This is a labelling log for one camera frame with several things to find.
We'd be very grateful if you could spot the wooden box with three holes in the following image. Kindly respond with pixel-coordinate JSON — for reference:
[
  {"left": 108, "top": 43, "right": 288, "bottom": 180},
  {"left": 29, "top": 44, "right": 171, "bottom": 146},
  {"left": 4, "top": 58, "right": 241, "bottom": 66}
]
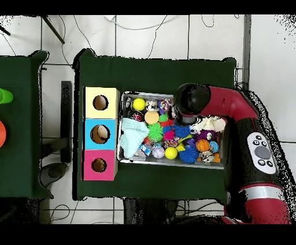
[{"left": 82, "top": 86, "right": 121, "bottom": 181}]

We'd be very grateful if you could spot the clear mesh bin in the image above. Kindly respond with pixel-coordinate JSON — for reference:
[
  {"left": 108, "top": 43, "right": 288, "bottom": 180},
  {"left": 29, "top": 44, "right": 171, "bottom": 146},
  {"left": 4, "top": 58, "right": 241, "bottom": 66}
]
[{"left": 117, "top": 91, "right": 232, "bottom": 170}]

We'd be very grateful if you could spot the orange foam disc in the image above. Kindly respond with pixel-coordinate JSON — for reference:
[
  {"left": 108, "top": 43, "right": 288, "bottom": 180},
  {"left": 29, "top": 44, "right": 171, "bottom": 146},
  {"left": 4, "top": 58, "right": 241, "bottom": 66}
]
[{"left": 144, "top": 110, "right": 160, "bottom": 125}]

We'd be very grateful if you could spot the silver soda can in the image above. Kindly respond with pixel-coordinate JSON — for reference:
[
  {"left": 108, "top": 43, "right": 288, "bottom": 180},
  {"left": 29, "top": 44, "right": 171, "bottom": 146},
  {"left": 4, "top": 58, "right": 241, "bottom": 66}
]
[{"left": 145, "top": 99, "right": 160, "bottom": 113}]

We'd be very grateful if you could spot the mint green cloth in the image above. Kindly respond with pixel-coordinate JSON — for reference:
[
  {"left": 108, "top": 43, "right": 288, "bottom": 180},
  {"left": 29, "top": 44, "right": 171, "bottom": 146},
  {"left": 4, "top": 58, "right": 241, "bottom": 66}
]
[{"left": 119, "top": 117, "right": 151, "bottom": 160}]

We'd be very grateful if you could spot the yellow ball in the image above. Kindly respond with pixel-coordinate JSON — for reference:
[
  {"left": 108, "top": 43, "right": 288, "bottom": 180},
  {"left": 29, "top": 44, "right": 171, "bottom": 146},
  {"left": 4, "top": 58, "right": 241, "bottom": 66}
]
[
  {"left": 132, "top": 97, "right": 147, "bottom": 112},
  {"left": 164, "top": 146, "right": 179, "bottom": 161}
]

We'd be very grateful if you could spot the dark green table cloth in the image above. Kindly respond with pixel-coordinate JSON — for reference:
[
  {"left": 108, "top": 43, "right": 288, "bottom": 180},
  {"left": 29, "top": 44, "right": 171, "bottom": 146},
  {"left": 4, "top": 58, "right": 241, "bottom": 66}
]
[
  {"left": 0, "top": 50, "right": 49, "bottom": 199},
  {"left": 73, "top": 48, "right": 238, "bottom": 204}
]

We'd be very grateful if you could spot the blue spiky ball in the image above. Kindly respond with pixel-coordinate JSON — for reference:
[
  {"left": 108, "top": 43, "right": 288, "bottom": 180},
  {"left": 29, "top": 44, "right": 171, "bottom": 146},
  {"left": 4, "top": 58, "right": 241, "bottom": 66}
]
[{"left": 179, "top": 147, "right": 199, "bottom": 164}]

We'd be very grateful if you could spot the cream knitted cloth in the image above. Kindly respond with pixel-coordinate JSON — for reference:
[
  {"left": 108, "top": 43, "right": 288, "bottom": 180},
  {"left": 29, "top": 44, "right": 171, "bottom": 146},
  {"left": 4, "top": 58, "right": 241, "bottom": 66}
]
[{"left": 190, "top": 115, "right": 227, "bottom": 136}]

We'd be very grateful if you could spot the orange toy basketball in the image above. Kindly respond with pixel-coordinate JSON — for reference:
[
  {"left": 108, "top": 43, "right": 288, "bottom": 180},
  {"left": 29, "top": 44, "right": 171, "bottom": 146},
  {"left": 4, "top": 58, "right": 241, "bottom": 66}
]
[{"left": 195, "top": 139, "right": 210, "bottom": 153}]

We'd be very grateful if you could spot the black tripod leg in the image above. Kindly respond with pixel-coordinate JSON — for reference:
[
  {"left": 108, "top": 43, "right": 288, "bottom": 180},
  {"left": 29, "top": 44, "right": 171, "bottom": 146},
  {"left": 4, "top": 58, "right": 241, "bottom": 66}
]
[{"left": 39, "top": 14, "right": 65, "bottom": 44}]

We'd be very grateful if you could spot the green cup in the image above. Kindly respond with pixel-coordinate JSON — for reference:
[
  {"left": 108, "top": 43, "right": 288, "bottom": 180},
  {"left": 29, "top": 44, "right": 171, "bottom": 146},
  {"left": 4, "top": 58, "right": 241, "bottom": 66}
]
[{"left": 0, "top": 87, "right": 14, "bottom": 105}]

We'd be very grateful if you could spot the orange round object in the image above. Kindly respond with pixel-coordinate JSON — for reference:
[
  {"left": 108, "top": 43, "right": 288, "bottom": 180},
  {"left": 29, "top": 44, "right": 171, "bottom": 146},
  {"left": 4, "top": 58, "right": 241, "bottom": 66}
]
[{"left": 0, "top": 120, "right": 8, "bottom": 149}]

